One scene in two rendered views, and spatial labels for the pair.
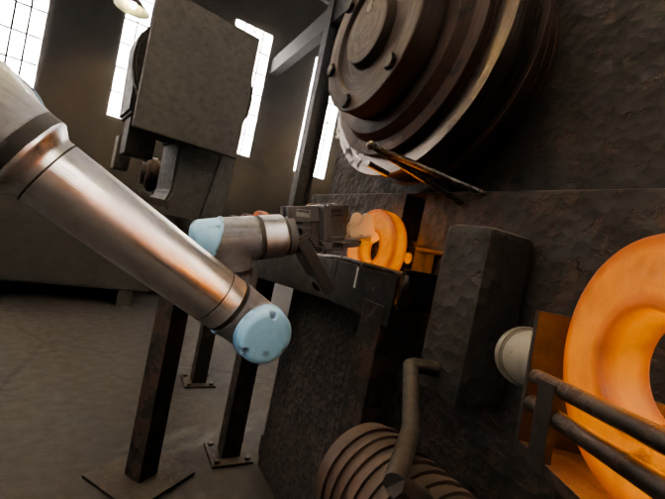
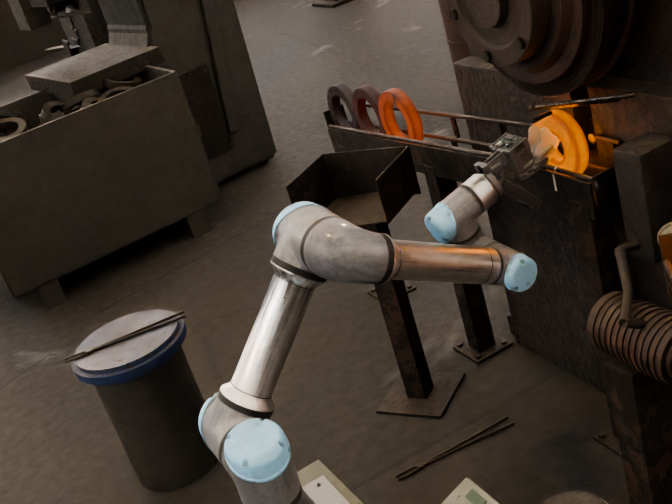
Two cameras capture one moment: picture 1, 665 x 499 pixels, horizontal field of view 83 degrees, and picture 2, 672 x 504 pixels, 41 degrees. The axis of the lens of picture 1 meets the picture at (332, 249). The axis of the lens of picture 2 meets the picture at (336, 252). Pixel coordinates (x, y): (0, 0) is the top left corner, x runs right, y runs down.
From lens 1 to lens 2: 1.38 m
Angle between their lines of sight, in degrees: 25
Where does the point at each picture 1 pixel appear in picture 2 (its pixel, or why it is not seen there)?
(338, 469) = (598, 325)
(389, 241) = (570, 145)
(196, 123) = not seen: outside the picture
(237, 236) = (463, 213)
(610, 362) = not seen: outside the picture
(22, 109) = (382, 246)
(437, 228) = (607, 118)
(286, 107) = not seen: outside the picture
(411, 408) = (625, 281)
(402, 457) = (624, 311)
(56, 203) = (408, 273)
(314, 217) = (504, 161)
